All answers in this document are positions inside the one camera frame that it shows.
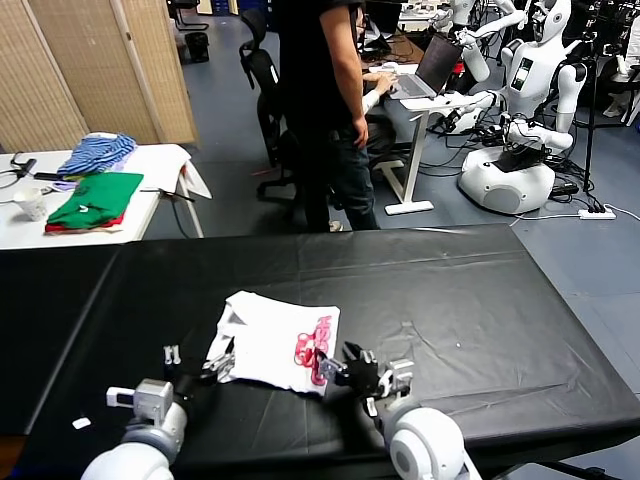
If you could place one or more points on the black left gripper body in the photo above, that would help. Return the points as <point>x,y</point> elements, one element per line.
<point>190,386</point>

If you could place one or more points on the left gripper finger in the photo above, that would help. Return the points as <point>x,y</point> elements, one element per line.
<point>220,367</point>
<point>171,357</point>

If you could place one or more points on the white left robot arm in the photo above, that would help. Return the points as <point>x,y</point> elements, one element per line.
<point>140,450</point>

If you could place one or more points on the white power strip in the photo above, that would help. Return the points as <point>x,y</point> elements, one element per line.
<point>597,215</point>

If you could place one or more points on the black table cover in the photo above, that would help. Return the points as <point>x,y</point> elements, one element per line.
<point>540,300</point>

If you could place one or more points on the beige folded garment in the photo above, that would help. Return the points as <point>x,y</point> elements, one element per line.
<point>111,230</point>

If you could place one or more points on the white wheeled humanoid robot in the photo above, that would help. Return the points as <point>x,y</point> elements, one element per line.
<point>505,185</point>

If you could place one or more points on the white T-shirt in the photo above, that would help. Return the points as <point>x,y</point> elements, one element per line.
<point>270,340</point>

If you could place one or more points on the white standing desk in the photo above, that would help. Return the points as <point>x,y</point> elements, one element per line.
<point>415,150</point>

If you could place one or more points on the flat black device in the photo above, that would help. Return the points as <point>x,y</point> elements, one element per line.
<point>47,176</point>

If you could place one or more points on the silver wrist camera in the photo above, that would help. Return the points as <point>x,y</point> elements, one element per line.
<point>150,400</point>
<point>400,375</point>

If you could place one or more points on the black tripod stand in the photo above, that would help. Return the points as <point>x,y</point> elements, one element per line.
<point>592,125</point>

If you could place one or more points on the white paper cup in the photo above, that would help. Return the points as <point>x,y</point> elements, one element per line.
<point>30,204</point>

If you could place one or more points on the white draped cloth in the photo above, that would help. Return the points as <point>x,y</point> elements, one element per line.
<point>159,164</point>

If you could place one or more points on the black office chair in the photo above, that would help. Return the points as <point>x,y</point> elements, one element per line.
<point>262,85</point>

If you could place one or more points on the black cantilever chair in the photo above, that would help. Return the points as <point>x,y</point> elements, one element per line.
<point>187,15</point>

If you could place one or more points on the bamboo folding screen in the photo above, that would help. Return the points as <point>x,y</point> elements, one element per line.
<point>75,65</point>

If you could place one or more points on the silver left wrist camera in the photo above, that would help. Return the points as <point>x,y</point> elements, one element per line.
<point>150,400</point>

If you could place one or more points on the blue striped garment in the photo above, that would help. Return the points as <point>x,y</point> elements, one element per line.
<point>98,152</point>

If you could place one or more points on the white folding side table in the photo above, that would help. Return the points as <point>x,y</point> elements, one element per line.
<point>20,232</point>

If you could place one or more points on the standing person in black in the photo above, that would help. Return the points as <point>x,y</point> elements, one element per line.
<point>315,75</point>

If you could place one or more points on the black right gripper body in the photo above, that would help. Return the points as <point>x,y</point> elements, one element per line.
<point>362,377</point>

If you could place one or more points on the black waste bin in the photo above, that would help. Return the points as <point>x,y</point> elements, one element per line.
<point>197,47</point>

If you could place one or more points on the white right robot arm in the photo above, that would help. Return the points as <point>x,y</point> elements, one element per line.
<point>425,445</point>

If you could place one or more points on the red folded garment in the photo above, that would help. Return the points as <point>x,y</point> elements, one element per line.
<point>59,228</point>

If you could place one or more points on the grey laptop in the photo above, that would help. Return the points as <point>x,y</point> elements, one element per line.
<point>440,60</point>

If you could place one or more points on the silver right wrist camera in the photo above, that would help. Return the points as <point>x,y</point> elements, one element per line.
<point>400,375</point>

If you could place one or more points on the small white tag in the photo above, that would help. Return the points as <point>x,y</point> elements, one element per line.
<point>81,423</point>

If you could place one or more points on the green folded shirt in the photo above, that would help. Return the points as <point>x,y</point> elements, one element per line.
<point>95,200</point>

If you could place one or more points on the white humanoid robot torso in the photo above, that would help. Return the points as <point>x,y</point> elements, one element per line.
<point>475,60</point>

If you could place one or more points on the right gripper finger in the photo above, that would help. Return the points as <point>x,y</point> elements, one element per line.
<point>330,370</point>
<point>362,356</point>

